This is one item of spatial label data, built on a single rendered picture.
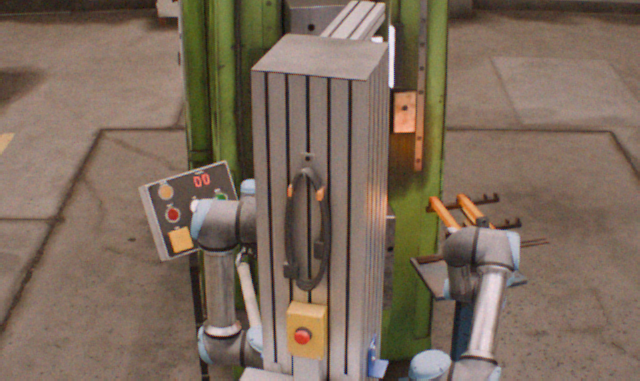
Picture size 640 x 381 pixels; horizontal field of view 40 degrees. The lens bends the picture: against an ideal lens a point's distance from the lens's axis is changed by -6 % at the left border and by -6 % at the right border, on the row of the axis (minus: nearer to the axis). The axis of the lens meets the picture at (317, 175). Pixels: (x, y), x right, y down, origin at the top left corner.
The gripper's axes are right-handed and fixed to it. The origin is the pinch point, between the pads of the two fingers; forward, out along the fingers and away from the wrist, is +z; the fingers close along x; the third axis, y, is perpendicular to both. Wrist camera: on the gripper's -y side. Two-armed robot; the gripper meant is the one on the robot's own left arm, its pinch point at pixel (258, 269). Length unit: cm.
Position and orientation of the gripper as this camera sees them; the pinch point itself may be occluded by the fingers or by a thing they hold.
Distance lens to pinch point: 328.0
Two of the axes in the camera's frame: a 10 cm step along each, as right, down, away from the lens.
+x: 9.6, 1.2, -2.5
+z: 0.1, 8.9, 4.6
